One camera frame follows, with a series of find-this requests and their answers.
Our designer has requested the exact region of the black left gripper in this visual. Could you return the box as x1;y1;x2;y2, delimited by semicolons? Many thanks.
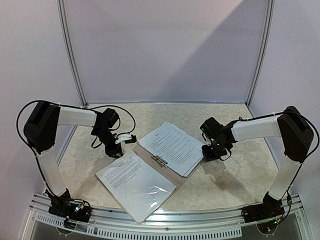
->
93;128;122;161

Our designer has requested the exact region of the white paper stack remainder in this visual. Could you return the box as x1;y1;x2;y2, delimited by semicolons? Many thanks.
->
138;122;203;177

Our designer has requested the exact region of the metal folder clip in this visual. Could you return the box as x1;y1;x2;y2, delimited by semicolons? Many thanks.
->
151;155;168;169

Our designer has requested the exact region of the brown plastic folder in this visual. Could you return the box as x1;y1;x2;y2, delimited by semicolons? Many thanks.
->
126;145;188;224

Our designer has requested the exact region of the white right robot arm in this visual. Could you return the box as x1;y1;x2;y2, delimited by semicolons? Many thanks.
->
200;105;320;218

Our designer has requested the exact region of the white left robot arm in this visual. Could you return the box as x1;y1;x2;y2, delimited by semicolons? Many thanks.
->
23;100;122;217

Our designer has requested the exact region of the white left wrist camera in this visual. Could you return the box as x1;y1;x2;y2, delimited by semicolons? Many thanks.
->
115;133;137;144

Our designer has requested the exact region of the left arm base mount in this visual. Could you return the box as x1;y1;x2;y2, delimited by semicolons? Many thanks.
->
46;191;92;230

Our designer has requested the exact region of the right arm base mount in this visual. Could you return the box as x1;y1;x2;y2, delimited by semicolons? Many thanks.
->
241;200;291;225

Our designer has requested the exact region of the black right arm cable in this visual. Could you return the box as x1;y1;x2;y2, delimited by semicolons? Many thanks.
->
234;111;320;208

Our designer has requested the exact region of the right aluminium frame post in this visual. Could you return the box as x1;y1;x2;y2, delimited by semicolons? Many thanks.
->
245;0;275;108

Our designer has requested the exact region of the aluminium frame post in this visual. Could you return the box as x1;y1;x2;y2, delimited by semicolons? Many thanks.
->
57;0;88;107
245;0;275;108

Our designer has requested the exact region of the left aluminium frame post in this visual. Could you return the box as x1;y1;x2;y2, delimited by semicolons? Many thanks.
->
57;0;88;107

